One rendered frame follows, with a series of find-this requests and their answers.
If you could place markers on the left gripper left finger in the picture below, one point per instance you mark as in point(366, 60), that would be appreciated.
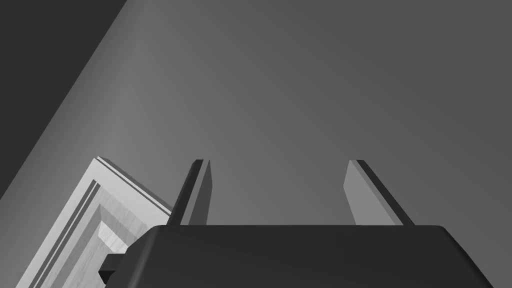
point(196, 192)

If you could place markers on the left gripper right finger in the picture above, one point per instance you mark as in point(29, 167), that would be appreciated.
point(368, 196)

